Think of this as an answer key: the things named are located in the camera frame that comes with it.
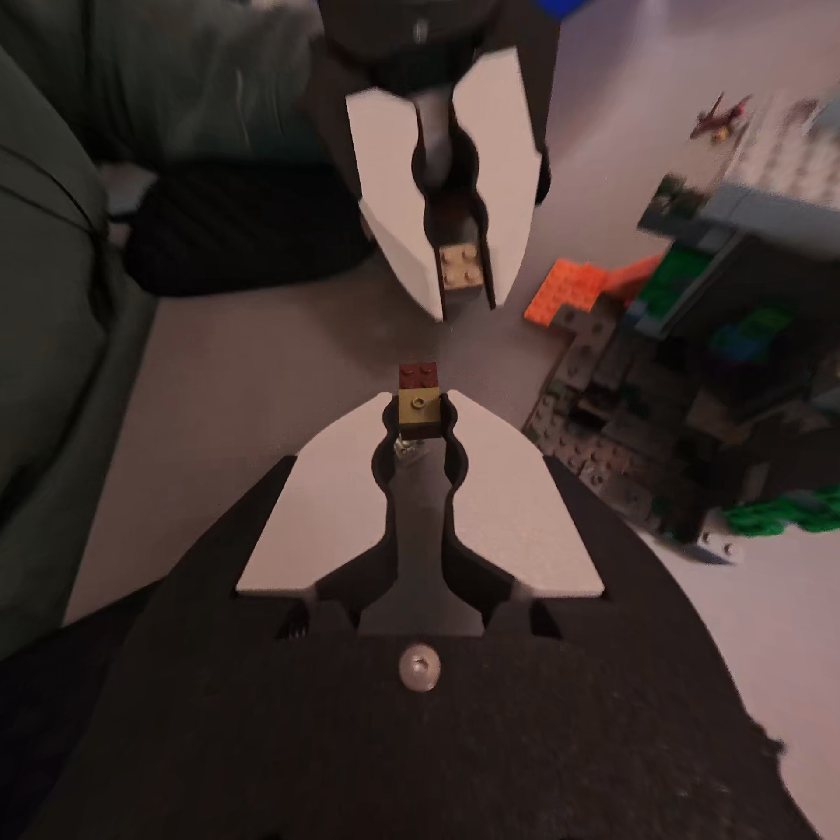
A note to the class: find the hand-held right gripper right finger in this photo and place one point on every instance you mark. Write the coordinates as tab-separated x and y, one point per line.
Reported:
525	525

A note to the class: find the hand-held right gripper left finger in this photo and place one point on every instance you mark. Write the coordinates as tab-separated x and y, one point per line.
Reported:
315	525

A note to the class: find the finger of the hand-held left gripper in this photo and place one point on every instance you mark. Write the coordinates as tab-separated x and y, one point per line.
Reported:
505	151
387	184

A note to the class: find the tan toy brick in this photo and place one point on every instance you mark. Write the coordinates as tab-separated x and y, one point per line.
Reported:
459	266

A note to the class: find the olive square toy tile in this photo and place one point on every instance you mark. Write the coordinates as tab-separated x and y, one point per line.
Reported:
418	405

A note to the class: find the reddish brown toy brick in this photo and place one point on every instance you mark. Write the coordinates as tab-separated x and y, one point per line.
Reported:
418	374

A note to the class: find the toy brick building model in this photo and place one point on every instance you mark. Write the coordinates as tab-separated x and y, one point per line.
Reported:
722	407

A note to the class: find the person's left forearm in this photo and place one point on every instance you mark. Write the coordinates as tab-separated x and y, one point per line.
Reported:
197	65

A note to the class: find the grey desk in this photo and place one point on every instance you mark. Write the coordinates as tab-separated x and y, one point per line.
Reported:
229	367

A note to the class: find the small clear toy piece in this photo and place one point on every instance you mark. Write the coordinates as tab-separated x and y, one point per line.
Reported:
407	449

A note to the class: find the black wrist rest pad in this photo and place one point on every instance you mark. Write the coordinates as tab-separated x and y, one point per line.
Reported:
229	229

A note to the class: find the person's dark green hoodie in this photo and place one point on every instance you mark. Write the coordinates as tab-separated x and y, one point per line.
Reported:
46	328

